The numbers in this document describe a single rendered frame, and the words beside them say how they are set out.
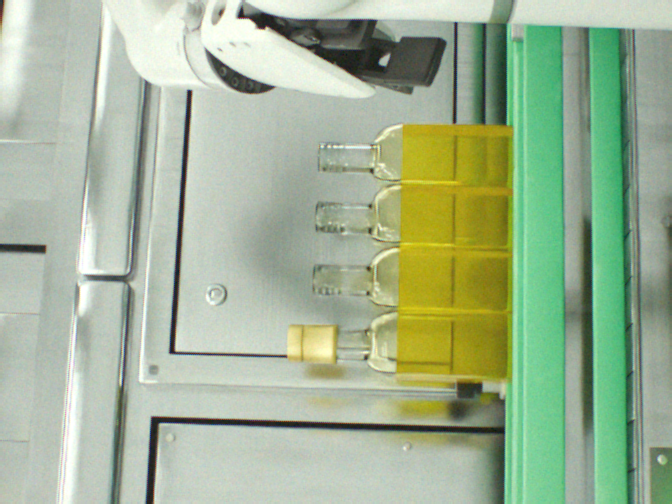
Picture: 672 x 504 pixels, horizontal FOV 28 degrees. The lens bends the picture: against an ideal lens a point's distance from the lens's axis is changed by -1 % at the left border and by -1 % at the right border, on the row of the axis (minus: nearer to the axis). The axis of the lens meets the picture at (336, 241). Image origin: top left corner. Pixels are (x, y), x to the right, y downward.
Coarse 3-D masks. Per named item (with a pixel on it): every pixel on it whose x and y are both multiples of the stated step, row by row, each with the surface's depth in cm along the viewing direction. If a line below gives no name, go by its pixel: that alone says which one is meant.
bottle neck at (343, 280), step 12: (324, 264) 121; (336, 264) 121; (324, 276) 120; (336, 276) 120; (348, 276) 120; (360, 276) 120; (324, 288) 120; (336, 288) 120; (348, 288) 120; (360, 288) 120
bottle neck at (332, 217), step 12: (324, 204) 122; (336, 204) 122; (348, 204) 122; (360, 204) 122; (324, 216) 121; (336, 216) 121; (348, 216) 121; (360, 216) 121; (324, 228) 122; (336, 228) 121; (348, 228) 121; (360, 228) 121
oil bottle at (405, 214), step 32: (384, 192) 120; (416, 192) 120; (448, 192) 120; (480, 192) 120; (512, 192) 120; (384, 224) 119; (416, 224) 119; (448, 224) 119; (480, 224) 119; (512, 224) 119
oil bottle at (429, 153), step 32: (384, 128) 122; (416, 128) 122; (448, 128) 121; (480, 128) 121; (512, 128) 121; (384, 160) 121; (416, 160) 121; (448, 160) 121; (480, 160) 121; (512, 160) 120
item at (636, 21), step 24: (528, 0) 70; (552, 0) 70; (576, 0) 70; (600, 0) 70; (624, 0) 70; (648, 0) 70; (528, 24) 73; (552, 24) 73; (576, 24) 72; (600, 24) 72; (624, 24) 72; (648, 24) 72
